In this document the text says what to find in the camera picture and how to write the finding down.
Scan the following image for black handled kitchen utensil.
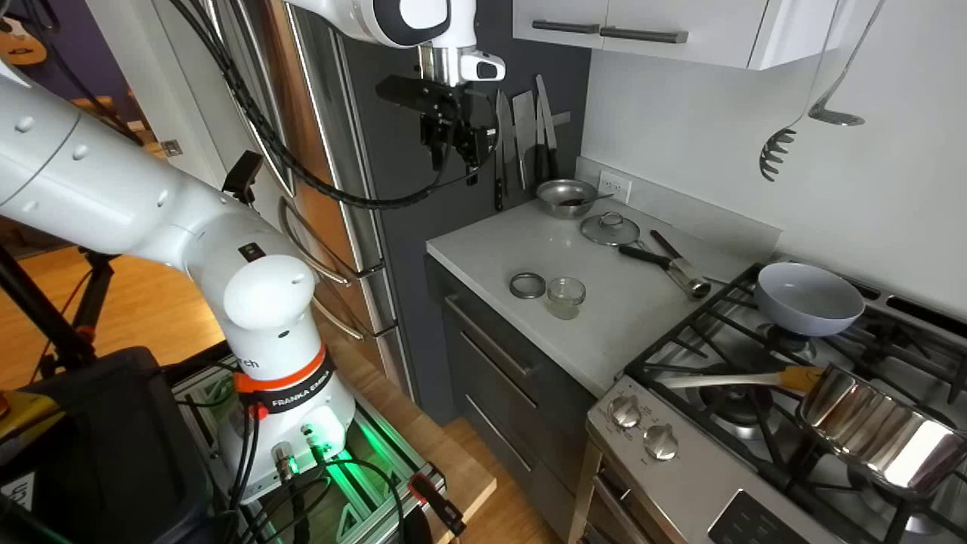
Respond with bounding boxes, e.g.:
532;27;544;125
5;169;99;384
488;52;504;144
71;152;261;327
619;229;712;300

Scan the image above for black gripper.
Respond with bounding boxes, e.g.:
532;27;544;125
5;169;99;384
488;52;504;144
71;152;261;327
377;77;496;169

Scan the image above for black box on cart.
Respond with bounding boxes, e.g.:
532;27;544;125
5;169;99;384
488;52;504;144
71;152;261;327
0;347;218;544

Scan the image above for silver mason jar lid ring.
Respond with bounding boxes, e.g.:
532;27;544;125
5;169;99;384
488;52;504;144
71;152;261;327
509;270;547;302

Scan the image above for small steel bowl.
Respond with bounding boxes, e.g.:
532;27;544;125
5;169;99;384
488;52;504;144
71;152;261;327
537;177;598;219

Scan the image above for hanging black pasta spoon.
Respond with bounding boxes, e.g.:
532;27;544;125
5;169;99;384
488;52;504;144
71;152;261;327
755;0;887;182

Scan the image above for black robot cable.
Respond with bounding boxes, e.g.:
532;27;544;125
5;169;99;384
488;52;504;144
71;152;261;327
170;0;479;211

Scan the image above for stainless steel refrigerator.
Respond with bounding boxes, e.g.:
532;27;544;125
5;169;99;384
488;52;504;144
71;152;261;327
211;0;410;393

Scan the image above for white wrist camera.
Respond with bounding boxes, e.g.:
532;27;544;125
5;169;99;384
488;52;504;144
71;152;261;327
416;44;504;88

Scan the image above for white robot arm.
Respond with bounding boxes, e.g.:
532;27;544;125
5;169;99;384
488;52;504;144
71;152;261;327
0;69;358;502

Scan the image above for stainless steel pot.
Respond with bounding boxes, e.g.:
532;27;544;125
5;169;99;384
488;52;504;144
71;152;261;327
798;365;967;496

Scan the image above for grey drawer cabinet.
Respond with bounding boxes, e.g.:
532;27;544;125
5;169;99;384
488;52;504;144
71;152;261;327
431;261;592;537

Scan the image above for glass pot lid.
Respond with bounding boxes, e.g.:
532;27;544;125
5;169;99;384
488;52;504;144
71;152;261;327
581;211;640;244

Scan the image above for knives on magnetic strip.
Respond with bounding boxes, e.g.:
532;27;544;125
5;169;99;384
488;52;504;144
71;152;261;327
493;77;563;211

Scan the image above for gas stove range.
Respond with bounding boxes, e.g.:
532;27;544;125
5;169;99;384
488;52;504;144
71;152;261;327
569;265;967;544

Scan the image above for white upper cabinet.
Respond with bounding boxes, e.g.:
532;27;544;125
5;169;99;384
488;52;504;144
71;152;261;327
513;0;845;69

